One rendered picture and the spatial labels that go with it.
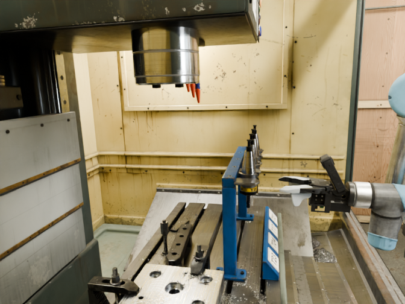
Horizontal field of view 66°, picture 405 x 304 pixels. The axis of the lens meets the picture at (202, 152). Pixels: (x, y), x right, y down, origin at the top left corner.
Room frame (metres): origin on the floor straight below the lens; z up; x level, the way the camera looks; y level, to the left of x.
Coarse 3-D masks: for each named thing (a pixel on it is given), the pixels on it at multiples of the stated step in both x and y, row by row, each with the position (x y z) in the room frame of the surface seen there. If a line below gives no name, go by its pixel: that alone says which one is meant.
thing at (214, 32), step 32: (0, 0) 0.74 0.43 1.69; (32, 0) 0.72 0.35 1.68; (64, 0) 0.70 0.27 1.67; (96, 0) 0.69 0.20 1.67; (128, 0) 0.67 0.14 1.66; (160, 0) 0.66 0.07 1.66; (192, 0) 0.64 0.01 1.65; (224, 0) 0.63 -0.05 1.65; (256, 0) 0.90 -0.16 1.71; (0, 32) 0.74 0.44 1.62; (32, 32) 0.73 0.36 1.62; (64, 32) 0.74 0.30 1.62; (96, 32) 0.75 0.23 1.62; (128, 32) 0.77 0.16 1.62; (224, 32) 0.81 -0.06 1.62; (256, 32) 0.91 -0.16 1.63
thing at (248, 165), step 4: (248, 152) 0.92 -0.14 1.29; (252, 152) 0.92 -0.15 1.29; (244, 156) 0.93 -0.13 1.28; (248, 156) 0.92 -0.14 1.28; (252, 156) 0.92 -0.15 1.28; (244, 160) 0.93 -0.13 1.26; (248, 160) 0.92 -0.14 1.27; (252, 160) 0.92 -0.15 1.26; (244, 164) 0.92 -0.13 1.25; (248, 164) 0.92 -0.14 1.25; (252, 164) 0.92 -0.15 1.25; (244, 168) 0.92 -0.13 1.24; (248, 168) 0.91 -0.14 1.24; (252, 168) 0.92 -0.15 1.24; (244, 172) 0.92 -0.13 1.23; (248, 172) 0.91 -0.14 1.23; (252, 172) 0.91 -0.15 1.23
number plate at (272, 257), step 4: (268, 248) 0.95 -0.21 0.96; (268, 252) 0.92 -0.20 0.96; (272, 252) 0.95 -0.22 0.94; (268, 256) 0.90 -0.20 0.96; (272, 256) 0.92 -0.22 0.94; (276, 256) 0.95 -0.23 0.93; (268, 260) 0.88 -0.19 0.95; (272, 260) 0.90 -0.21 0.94; (276, 260) 0.92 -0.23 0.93; (272, 264) 0.88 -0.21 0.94; (276, 264) 0.90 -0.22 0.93; (276, 268) 0.88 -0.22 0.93
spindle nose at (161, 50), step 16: (144, 32) 0.72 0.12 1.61; (160, 32) 0.71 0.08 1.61; (176, 32) 0.71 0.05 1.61; (192, 32) 0.74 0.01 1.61; (144, 48) 0.72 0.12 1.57; (160, 48) 0.71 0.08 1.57; (176, 48) 0.71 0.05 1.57; (192, 48) 0.74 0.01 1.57; (144, 64) 0.72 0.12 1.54; (160, 64) 0.71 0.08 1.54; (176, 64) 0.71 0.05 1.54; (192, 64) 0.74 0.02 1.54; (144, 80) 0.72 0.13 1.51; (160, 80) 0.71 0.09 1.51; (176, 80) 0.71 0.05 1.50; (192, 80) 0.74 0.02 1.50
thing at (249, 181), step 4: (236, 180) 0.88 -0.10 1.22; (240, 180) 0.88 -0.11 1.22; (244, 180) 0.88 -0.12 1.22; (248, 180) 0.88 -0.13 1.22; (252, 180) 0.88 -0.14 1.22; (256, 180) 0.88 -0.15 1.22; (236, 184) 0.86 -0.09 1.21; (240, 184) 0.86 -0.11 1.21; (244, 184) 0.86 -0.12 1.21; (248, 184) 0.85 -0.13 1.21; (252, 184) 0.85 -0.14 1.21; (256, 184) 0.85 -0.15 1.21
